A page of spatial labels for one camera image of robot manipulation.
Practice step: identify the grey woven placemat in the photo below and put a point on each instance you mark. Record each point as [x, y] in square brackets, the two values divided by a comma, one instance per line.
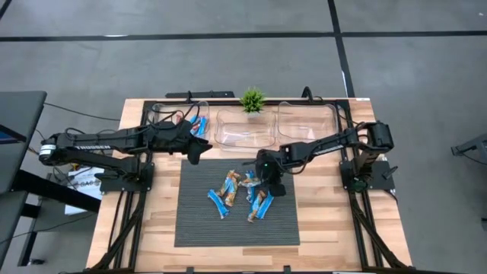
[198, 228]

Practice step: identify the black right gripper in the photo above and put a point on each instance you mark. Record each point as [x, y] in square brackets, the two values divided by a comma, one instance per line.
[272, 163]

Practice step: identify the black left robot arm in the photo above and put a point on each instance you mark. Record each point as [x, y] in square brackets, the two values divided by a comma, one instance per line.
[95, 146]

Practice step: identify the silver green granola bar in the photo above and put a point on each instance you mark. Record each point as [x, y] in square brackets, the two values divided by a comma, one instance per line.
[249, 182]

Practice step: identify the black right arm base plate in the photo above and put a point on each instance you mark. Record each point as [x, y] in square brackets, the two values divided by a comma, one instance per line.
[346, 179]

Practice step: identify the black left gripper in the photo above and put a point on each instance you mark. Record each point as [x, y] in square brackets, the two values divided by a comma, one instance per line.
[171, 139]

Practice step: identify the black power strip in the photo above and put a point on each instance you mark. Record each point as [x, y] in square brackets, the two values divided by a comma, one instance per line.
[213, 94]

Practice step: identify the clear plastic container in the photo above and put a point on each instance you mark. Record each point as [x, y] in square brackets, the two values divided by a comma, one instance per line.
[160, 114]
[243, 133]
[304, 122]

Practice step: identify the white paper sheet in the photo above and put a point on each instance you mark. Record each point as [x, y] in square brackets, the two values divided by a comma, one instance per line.
[85, 190]

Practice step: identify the grey desk top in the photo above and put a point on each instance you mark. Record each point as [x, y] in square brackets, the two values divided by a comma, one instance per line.
[9, 220]
[19, 110]

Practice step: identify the black desk frame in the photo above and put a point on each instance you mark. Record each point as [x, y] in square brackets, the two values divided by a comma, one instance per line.
[57, 192]

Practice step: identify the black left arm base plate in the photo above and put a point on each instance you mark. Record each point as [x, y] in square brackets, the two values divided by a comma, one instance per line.
[114, 184]

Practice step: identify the black aluminium table frame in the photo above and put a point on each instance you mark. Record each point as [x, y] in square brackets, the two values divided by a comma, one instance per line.
[228, 102]

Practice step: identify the small green potted plant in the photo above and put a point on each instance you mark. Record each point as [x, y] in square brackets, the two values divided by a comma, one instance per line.
[253, 99]

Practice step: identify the grey stand leg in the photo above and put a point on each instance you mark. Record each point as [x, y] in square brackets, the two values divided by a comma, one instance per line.
[472, 146]

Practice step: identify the black table edge bracket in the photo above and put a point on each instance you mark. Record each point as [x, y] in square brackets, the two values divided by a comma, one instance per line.
[287, 269]
[189, 270]

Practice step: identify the blue snack bar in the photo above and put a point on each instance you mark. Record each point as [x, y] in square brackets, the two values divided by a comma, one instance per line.
[202, 127]

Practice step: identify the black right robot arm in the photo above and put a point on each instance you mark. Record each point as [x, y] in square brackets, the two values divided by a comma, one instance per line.
[331, 144]

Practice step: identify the dark device blue screen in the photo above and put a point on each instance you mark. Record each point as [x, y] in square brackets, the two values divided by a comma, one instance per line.
[7, 137]

